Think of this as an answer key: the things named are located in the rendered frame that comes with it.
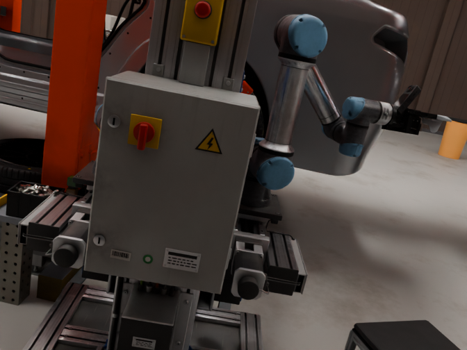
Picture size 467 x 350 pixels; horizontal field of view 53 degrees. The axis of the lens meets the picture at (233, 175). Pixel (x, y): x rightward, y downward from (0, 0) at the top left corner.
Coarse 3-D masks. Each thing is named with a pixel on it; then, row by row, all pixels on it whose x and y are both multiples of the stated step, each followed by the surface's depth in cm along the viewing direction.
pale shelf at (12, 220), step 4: (4, 204) 209; (0, 208) 204; (4, 208) 205; (0, 212) 201; (4, 212) 201; (0, 216) 199; (4, 216) 199; (8, 216) 199; (0, 220) 199; (4, 220) 199; (8, 220) 199; (12, 220) 199; (16, 220) 199; (20, 220) 198; (16, 224) 199
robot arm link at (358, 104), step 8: (344, 104) 153; (352, 104) 148; (360, 104) 148; (368, 104) 149; (376, 104) 151; (344, 112) 152; (352, 112) 148; (360, 112) 149; (368, 112) 149; (376, 112) 150; (352, 120) 151; (360, 120) 150; (368, 120) 151; (376, 120) 152
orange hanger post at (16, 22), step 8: (0, 0) 468; (8, 0) 467; (16, 0) 471; (0, 8) 470; (8, 8) 469; (16, 8) 474; (0, 16) 472; (8, 16) 471; (16, 16) 477; (0, 24) 475; (8, 24) 474; (16, 24) 481
